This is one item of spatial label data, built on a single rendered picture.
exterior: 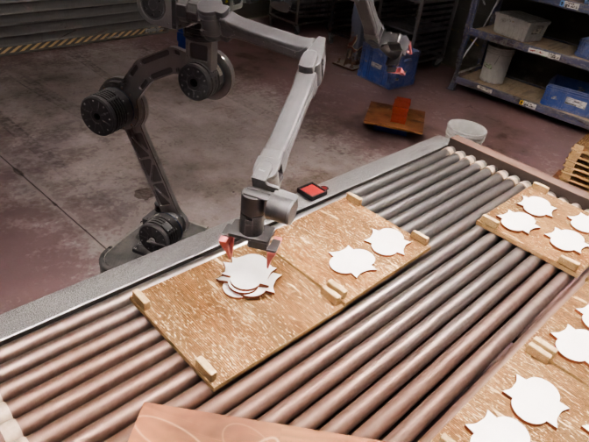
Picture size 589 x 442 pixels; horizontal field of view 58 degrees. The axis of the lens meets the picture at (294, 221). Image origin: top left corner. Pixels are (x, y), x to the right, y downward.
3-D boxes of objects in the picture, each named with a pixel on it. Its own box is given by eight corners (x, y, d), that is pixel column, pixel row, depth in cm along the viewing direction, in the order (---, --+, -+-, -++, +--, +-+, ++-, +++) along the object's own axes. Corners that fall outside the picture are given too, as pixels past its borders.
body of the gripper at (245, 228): (235, 224, 130) (236, 199, 126) (275, 233, 129) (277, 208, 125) (226, 238, 125) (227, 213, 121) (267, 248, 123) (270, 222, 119)
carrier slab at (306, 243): (255, 242, 157) (256, 238, 156) (344, 200, 183) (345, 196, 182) (344, 307, 138) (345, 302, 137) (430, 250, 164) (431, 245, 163)
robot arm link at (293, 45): (338, 65, 153) (338, 35, 145) (315, 95, 147) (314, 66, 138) (212, 23, 167) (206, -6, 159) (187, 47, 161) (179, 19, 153)
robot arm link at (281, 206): (265, 181, 130) (260, 159, 123) (308, 195, 127) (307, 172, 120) (244, 220, 124) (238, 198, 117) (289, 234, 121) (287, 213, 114)
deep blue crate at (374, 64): (355, 75, 580) (361, 41, 559) (380, 70, 604) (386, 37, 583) (389, 91, 551) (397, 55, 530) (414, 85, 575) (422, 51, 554)
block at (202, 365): (195, 367, 115) (195, 358, 114) (202, 362, 116) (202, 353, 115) (210, 384, 112) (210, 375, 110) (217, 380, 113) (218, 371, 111)
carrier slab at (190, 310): (129, 300, 132) (129, 295, 131) (256, 243, 157) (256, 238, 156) (213, 392, 112) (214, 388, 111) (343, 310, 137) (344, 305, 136)
